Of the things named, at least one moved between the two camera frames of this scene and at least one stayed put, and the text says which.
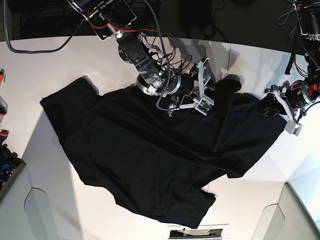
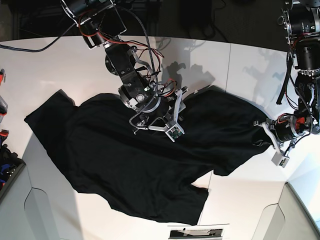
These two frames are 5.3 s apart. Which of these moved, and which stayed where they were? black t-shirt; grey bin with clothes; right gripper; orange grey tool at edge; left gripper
Moved: left gripper; black t-shirt; right gripper
Stayed: orange grey tool at edge; grey bin with clothes
